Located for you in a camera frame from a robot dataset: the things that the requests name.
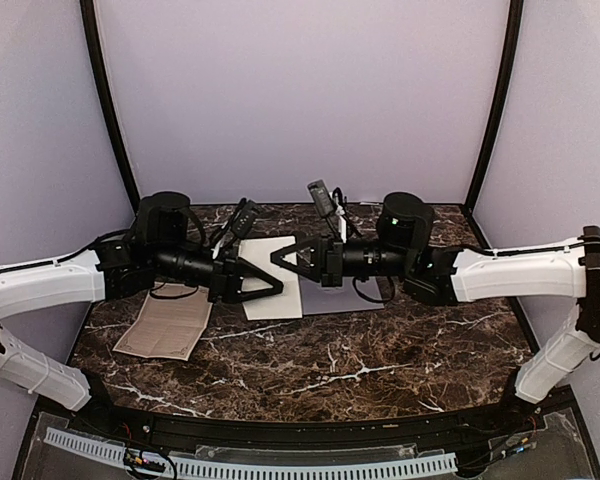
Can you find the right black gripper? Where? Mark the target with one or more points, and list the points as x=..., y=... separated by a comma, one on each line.
x=331, y=274

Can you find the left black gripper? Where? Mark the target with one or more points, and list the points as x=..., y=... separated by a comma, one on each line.
x=226, y=281

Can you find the grey envelope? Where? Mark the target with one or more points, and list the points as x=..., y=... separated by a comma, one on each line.
x=317, y=300

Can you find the white letter paper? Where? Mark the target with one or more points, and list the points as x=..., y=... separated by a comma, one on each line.
x=285, y=305

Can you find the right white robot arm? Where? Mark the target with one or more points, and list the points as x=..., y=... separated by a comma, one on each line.
x=445, y=276

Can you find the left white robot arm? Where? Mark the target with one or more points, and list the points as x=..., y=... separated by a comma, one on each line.
x=166, y=239

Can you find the beige decorated letter sheet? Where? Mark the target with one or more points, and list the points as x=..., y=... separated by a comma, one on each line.
x=169, y=324

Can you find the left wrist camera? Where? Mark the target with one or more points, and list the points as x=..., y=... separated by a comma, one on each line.
x=244, y=219

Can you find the black front rail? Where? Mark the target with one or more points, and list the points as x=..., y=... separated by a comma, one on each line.
x=175, y=432

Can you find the white slotted cable duct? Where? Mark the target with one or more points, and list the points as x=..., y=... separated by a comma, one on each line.
x=234, y=463

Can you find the left black frame post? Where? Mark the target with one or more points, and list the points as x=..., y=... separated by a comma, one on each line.
x=108, y=109

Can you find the black frame post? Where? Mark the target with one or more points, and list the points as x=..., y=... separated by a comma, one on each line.
x=108, y=109
x=505, y=70

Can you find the right black frame post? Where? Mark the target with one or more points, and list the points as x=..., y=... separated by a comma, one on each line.
x=505, y=70

